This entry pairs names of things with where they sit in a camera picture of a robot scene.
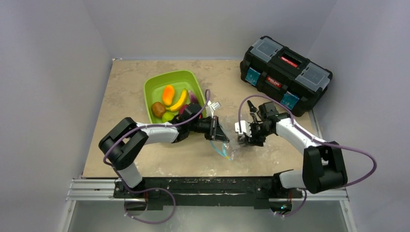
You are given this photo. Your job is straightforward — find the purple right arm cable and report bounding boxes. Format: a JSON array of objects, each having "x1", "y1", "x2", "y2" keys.
[{"x1": 238, "y1": 95, "x2": 378, "y2": 218}]

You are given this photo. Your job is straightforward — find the aluminium frame rail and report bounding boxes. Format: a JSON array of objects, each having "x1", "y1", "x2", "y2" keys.
[{"x1": 60, "y1": 176, "x2": 357, "y2": 232}]

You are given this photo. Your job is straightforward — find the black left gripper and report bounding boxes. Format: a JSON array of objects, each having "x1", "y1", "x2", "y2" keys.
[{"x1": 188, "y1": 116, "x2": 229, "y2": 143}]

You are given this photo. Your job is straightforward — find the green plastic tray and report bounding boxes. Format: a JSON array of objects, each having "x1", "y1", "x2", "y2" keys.
[{"x1": 143, "y1": 70, "x2": 206, "y2": 123}]

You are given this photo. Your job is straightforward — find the brown fake kiwi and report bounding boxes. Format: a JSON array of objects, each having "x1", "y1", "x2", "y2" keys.
[{"x1": 151, "y1": 101, "x2": 166, "y2": 118}]

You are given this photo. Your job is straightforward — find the magenta fake sweet potato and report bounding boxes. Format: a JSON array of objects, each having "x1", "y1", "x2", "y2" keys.
[{"x1": 178, "y1": 104, "x2": 189, "y2": 115}]

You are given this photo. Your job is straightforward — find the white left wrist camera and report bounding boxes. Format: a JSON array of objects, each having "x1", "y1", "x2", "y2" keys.
[{"x1": 205, "y1": 101, "x2": 221, "y2": 116}]

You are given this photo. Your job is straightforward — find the yellow fake banana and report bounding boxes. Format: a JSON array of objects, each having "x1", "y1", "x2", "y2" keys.
[{"x1": 166, "y1": 88, "x2": 189, "y2": 112}]

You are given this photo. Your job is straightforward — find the green fake pear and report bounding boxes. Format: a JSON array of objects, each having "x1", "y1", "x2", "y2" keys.
[{"x1": 161, "y1": 112, "x2": 175, "y2": 123}]

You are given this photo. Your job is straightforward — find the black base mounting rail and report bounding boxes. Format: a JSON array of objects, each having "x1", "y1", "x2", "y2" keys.
[{"x1": 113, "y1": 176, "x2": 303, "y2": 211}]

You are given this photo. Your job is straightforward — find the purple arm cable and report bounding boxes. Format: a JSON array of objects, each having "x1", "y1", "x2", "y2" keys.
[
  {"x1": 103, "y1": 89, "x2": 211, "y2": 225},
  {"x1": 238, "y1": 95, "x2": 378, "y2": 218}
]

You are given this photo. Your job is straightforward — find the black toolbox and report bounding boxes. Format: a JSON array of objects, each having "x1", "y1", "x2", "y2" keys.
[{"x1": 239, "y1": 36, "x2": 333, "y2": 117}]

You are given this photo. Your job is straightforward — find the clear zip top bag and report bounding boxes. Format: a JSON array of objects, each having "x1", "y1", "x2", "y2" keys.
[{"x1": 210, "y1": 116, "x2": 254, "y2": 160}]

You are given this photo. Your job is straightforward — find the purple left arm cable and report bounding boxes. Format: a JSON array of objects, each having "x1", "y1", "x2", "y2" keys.
[{"x1": 103, "y1": 89, "x2": 211, "y2": 225}]

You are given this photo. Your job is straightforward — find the orange fake mango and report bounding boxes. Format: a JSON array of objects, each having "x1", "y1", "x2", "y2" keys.
[{"x1": 161, "y1": 85, "x2": 175, "y2": 106}]

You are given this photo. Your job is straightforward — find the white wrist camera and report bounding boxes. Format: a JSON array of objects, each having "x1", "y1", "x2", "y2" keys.
[
  {"x1": 234, "y1": 120, "x2": 252, "y2": 137},
  {"x1": 205, "y1": 101, "x2": 221, "y2": 116}
]

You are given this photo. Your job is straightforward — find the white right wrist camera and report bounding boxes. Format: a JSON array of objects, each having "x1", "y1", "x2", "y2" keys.
[{"x1": 234, "y1": 120, "x2": 252, "y2": 137}]

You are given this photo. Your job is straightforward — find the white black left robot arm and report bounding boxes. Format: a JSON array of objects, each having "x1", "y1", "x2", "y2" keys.
[{"x1": 98, "y1": 103, "x2": 230, "y2": 198}]

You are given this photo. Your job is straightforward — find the purple fake eggplant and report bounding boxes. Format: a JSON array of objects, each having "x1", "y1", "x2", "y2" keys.
[{"x1": 188, "y1": 90, "x2": 199, "y2": 104}]

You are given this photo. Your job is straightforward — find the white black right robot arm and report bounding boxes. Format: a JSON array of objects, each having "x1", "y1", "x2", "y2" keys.
[{"x1": 234, "y1": 102, "x2": 348, "y2": 197}]

